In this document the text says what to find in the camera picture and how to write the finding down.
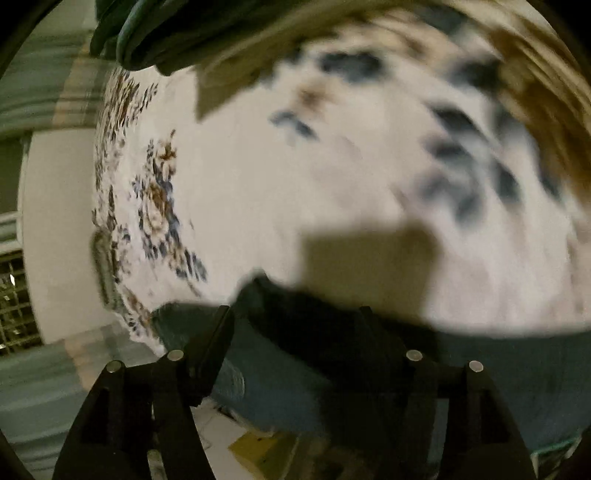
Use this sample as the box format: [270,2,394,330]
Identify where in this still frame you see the dark blue denim jeans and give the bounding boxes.
[213,276,590,463]

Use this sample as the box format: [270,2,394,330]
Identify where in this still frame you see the floral white bedspread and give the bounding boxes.
[91,1,590,350]

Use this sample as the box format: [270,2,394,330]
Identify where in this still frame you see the grey striped curtain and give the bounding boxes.
[0,29,116,139]

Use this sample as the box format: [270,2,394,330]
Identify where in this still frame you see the dark green blanket pile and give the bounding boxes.
[89,1,307,75]

